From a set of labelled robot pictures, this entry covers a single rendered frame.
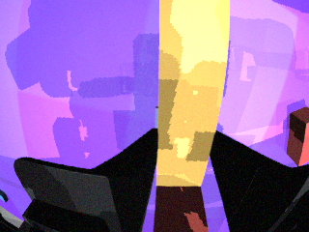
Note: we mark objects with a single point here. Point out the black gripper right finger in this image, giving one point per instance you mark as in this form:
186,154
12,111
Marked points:
257,192

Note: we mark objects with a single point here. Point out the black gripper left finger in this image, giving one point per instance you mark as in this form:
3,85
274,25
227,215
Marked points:
117,190

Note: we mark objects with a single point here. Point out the blue rectangular block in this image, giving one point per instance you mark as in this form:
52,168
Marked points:
3,196

